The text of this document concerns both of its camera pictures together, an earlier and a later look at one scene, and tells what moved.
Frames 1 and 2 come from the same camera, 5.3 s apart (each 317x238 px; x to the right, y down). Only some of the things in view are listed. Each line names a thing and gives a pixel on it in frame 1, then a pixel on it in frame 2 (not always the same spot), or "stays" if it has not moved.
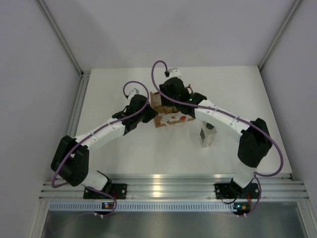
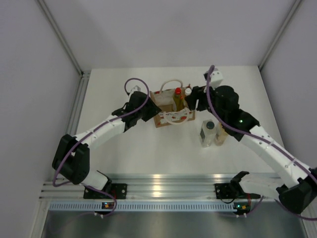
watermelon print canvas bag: x=167 y=115 stays
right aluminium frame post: x=280 y=33 stays
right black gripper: x=162 y=87 → x=198 y=93
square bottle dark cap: x=207 y=133 stays
